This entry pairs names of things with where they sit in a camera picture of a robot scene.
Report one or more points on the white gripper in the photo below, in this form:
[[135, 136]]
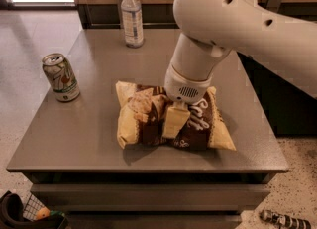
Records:
[[183, 87]]

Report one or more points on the brown sea salt chip bag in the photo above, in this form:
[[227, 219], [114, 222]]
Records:
[[142, 114]]

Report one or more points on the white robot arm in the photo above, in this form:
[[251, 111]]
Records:
[[279, 54]]

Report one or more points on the clear plastic water bottle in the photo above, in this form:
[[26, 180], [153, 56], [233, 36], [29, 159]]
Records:
[[132, 22]]

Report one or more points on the black bag with items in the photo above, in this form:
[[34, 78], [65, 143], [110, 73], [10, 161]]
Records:
[[14, 214]]

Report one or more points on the green white soda can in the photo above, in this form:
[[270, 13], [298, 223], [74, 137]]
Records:
[[61, 77]]

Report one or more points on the black white striped cylinder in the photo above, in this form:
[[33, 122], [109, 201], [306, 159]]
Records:
[[285, 221]]

